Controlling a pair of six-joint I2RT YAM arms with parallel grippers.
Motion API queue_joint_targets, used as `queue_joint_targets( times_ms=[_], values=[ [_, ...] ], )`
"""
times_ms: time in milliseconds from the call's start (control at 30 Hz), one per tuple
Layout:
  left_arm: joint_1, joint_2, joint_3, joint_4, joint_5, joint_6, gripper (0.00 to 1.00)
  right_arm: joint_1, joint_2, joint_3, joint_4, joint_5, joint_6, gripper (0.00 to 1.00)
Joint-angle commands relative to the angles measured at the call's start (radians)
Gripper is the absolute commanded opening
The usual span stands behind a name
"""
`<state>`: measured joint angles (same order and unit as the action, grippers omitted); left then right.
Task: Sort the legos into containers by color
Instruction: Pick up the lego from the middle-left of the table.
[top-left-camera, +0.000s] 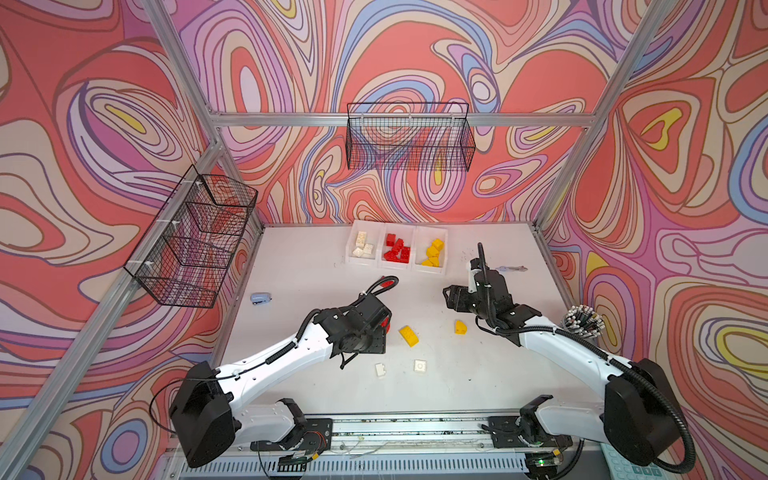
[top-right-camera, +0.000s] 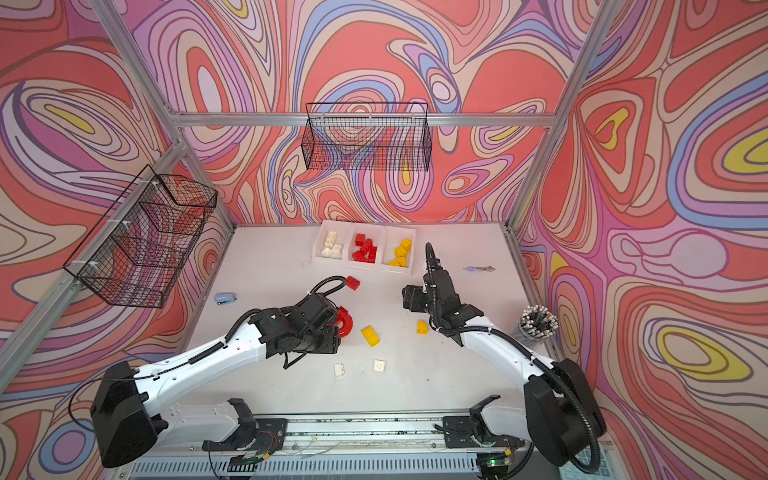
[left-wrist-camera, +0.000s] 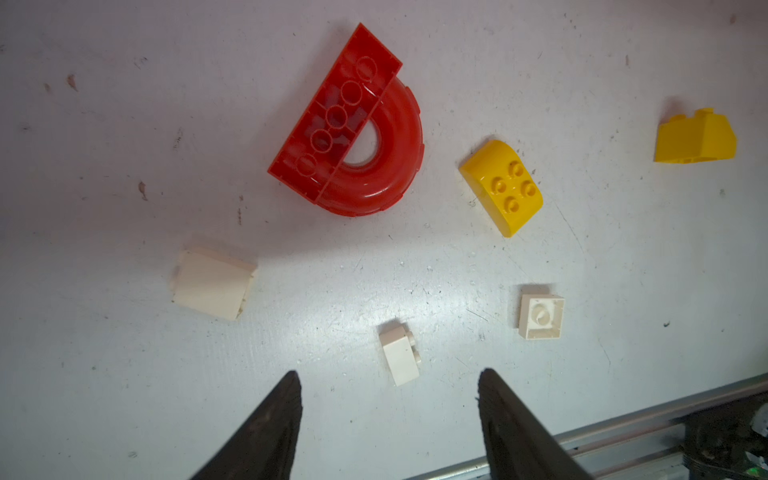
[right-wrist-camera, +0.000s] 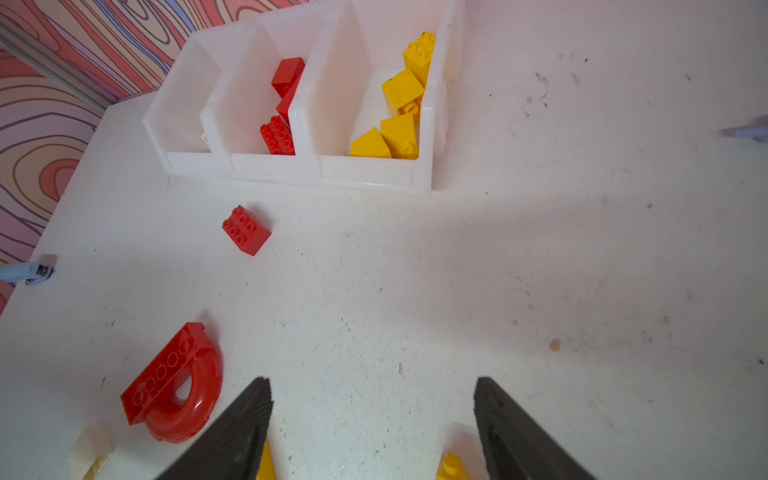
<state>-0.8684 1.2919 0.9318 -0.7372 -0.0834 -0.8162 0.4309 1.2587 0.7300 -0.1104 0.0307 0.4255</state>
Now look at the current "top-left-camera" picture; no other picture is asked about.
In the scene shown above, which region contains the left white plastic bin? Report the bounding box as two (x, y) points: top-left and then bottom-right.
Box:
(344, 220), (384, 267)

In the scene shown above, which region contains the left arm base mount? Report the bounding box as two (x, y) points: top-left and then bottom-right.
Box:
(250, 417), (334, 479)

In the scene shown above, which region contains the right white plastic bin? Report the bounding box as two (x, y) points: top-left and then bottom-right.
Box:
(413, 226), (448, 275)

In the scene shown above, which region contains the black wire basket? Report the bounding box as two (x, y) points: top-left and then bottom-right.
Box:
(123, 166), (258, 309)
(345, 100), (476, 172)

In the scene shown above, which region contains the cup of pens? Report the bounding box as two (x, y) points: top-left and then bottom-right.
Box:
(562, 305), (605, 339)

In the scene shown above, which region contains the red long lego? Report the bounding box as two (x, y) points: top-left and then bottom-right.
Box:
(399, 247), (411, 263)

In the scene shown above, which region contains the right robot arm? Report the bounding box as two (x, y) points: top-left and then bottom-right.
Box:
(442, 250), (697, 474)

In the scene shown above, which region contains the middle white plastic bin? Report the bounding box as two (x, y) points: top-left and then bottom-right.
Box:
(377, 223), (415, 270)

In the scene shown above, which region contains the white plastic bin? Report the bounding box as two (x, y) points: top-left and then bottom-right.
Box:
(377, 223), (415, 270)
(413, 226), (448, 275)
(344, 220), (384, 267)

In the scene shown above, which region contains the black wire basket left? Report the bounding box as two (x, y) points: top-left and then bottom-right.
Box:
(123, 166), (258, 309)

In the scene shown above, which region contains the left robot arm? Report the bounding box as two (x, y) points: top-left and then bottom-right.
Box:
(168, 275), (399, 468)

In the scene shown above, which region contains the cream long lego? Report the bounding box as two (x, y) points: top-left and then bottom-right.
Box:
(355, 230), (367, 248)

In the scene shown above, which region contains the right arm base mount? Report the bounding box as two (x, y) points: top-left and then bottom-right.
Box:
(480, 416), (572, 479)

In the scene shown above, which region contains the black wire basket back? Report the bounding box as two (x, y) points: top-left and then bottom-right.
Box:
(345, 100), (476, 172)

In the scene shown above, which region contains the small pen on table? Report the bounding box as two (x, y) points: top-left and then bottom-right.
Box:
(498, 265), (528, 272)

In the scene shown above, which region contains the teal calculator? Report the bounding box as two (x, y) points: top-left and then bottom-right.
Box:
(599, 443), (666, 480)

